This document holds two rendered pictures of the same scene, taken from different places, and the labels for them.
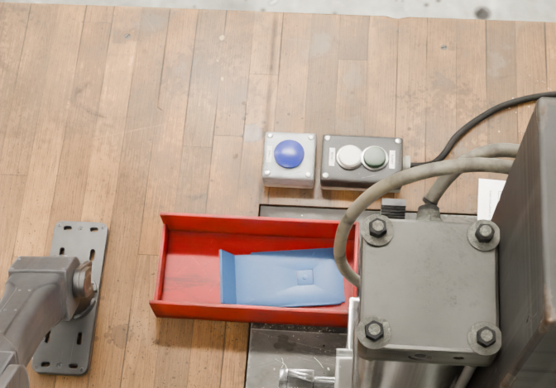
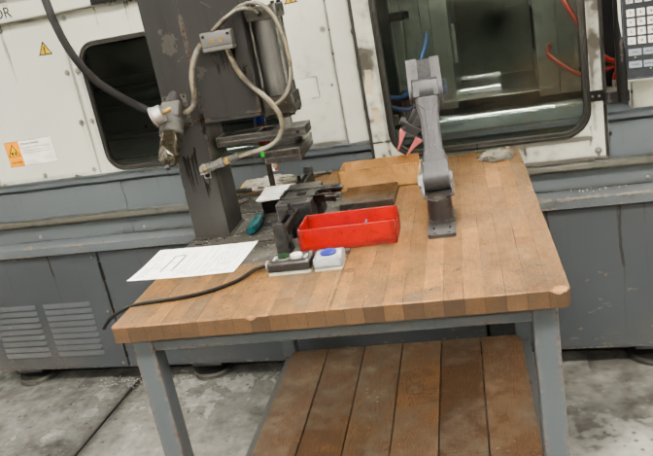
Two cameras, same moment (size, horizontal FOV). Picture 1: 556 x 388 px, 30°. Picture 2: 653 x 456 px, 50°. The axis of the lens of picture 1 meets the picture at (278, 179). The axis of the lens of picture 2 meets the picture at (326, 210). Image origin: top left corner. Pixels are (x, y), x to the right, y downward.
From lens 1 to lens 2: 2.24 m
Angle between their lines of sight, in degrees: 97
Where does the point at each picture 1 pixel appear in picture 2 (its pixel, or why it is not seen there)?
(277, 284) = not seen: hidden behind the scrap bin
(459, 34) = (215, 313)
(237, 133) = (359, 268)
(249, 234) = (354, 243)
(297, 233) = (328, 242)
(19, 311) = (427, 128)
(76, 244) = (442, 229)
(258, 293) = not seen: hidden behind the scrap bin
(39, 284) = (429, 151)
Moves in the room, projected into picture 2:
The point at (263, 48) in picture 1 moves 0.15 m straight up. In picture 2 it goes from (339, 296) to (327, 230)
